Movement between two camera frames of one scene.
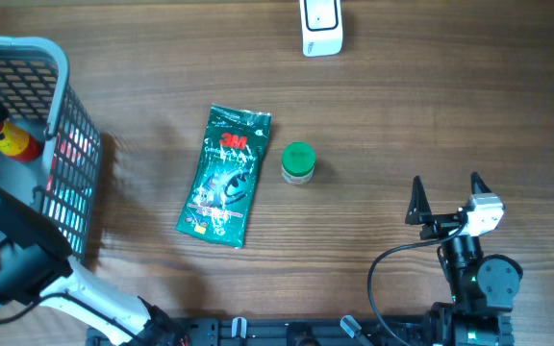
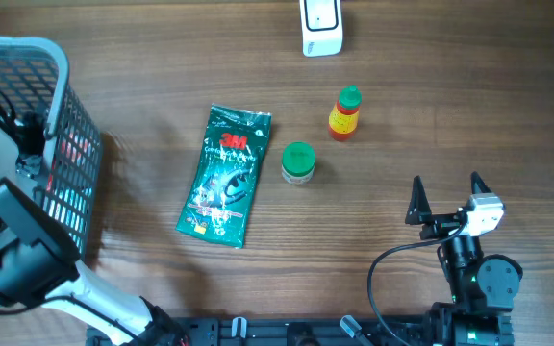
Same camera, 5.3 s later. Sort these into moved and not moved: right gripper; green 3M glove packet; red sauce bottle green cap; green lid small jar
Moved: red sauce bottle green cap
Not moved: right gripper; green lid small jar; green 3M glove packet
